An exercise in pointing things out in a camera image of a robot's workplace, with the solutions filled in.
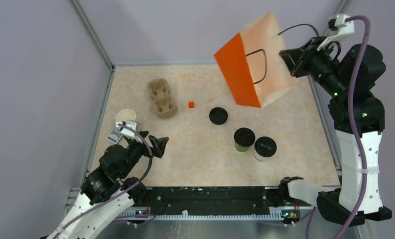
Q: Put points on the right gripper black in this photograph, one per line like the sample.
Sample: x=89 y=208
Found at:
x=294 y=58

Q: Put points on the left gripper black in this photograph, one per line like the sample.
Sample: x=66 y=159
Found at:
x=159 y=145

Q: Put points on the orange paper bag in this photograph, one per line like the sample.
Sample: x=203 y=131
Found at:
x=251 y=65

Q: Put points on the black cup lid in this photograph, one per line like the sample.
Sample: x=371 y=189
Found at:
x=218 y=115
x=244 y=137
x=265 y=146

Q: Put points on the green paper cup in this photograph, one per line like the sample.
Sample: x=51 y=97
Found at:
x=244 y=140

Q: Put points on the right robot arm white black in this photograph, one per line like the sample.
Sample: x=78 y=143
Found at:
x=359 y=121

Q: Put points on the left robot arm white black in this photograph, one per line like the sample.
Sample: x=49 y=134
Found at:
x=111 y=188

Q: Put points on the stack of paper cups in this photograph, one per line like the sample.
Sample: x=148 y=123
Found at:
x=125 y=115

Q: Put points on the small orange cube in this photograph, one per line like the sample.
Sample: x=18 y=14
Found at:
x=191 y=104

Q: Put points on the brown pulp cup carrier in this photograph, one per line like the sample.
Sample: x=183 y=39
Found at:
x=164 y=104

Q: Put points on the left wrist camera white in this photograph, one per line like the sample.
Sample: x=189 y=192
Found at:
x=129 y=129

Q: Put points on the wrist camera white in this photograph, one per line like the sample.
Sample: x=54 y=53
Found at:
x=339 y=29
x=129 y=129

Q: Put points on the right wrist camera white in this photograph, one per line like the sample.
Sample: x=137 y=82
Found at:
x=339 y=29

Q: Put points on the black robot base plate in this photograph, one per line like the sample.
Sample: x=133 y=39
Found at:
x=215 y=200

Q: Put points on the white toothed cable rail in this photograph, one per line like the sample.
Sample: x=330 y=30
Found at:
x=274 y=215

